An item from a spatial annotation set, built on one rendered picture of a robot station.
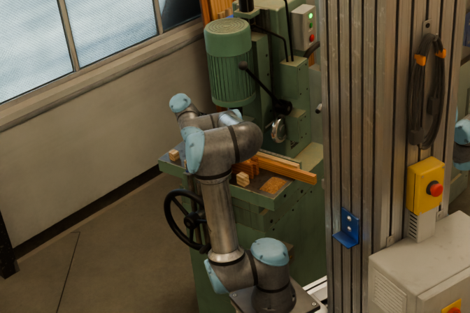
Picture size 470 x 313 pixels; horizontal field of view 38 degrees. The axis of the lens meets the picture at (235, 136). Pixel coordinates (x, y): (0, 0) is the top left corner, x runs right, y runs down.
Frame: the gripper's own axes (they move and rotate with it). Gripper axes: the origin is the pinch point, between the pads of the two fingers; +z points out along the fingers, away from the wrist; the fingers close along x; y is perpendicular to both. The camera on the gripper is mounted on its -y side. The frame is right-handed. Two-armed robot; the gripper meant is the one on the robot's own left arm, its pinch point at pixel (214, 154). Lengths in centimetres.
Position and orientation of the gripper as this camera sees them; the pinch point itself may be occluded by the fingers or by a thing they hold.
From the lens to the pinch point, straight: 271.7
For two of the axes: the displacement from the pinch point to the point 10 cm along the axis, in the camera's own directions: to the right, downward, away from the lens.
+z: 3.7, 5.1, 7.8
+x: -8.0, -2.4, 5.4
